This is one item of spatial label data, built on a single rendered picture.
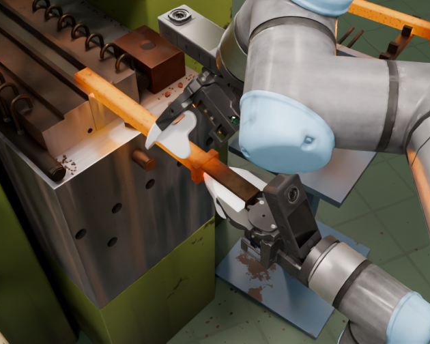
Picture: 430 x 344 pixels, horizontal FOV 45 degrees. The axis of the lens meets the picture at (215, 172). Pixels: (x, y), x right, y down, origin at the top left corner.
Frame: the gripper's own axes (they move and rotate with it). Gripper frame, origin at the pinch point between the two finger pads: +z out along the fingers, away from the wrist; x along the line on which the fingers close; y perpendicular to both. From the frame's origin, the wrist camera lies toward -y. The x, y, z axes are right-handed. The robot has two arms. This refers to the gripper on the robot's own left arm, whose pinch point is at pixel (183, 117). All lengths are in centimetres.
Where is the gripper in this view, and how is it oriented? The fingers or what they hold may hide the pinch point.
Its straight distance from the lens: 73.5
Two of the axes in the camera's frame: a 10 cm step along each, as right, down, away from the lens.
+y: 6.2, 7.8, -0.3
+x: 7.0, -5.4, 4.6
